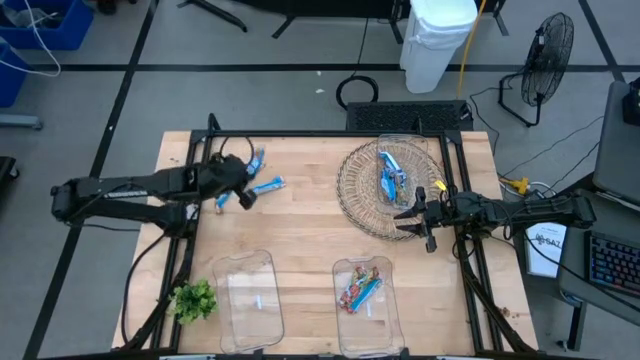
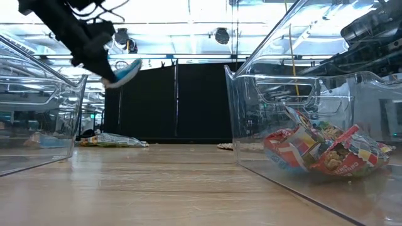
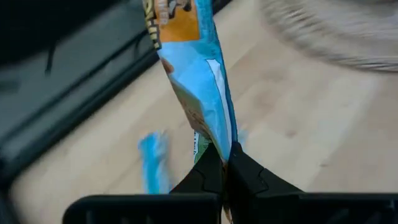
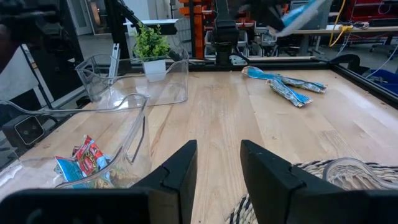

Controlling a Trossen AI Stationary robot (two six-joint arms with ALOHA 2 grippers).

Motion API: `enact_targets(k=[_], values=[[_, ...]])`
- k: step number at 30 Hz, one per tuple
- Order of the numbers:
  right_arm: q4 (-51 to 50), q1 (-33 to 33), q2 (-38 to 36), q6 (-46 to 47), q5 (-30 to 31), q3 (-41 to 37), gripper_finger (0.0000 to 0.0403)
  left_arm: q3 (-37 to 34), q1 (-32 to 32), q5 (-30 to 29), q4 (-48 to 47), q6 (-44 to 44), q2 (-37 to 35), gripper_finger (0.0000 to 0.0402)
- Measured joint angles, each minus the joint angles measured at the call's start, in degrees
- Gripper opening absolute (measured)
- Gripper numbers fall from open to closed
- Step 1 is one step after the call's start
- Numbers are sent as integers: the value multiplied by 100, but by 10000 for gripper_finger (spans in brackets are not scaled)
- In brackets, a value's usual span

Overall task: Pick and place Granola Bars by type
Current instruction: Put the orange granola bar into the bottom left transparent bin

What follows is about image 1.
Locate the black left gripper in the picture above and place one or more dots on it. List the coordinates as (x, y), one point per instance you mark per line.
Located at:
(225, 175)

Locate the white paper sign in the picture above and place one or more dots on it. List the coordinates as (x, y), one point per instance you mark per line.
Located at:
(545, 255)

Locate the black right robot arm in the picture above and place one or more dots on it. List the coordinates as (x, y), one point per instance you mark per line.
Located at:
(540, 212)

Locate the black floor fan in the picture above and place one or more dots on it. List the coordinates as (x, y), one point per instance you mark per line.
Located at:
(550, 45)

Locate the gray keyboard shelf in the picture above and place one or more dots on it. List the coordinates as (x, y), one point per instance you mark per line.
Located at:
(620, 222)

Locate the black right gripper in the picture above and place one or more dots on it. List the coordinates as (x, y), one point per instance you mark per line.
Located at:
(440, 212)

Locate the black desk device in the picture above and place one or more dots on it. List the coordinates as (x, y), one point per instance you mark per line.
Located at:
(632, 105)

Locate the white trash bin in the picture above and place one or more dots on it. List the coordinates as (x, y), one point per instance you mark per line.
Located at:
(432, 50)

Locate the round wicker tray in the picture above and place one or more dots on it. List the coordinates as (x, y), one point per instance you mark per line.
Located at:
(357, 200)

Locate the gray metal foot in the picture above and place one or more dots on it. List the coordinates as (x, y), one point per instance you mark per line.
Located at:
(20, 121)

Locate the black perforated case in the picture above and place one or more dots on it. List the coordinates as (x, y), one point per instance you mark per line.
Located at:
(400, 116)

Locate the blue plastic crate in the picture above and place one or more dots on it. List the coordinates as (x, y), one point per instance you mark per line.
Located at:
(70, 30)
(10, 80)

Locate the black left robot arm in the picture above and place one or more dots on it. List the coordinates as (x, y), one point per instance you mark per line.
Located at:
(125, 187)

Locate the black backlit keyboard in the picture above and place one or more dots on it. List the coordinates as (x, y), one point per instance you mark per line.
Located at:
(615, 262)

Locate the black table with legs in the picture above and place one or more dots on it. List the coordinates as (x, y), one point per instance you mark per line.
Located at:
(325, 7)

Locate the black metal table frame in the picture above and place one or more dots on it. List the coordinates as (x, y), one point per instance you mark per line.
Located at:
(325, 133)

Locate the black chair edge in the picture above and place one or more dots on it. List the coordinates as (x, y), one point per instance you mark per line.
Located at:
(6, 169)

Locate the gray desk top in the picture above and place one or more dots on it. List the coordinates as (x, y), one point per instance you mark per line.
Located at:
(617, 150)

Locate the small green plant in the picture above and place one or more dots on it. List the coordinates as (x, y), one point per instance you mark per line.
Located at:
(194, 301)

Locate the yellow plug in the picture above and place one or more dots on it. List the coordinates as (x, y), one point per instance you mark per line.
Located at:
(520, 185)

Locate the clear plastic bin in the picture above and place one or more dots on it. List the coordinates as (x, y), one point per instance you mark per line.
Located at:
(372, 335)
(415, 150)
(250, 325)

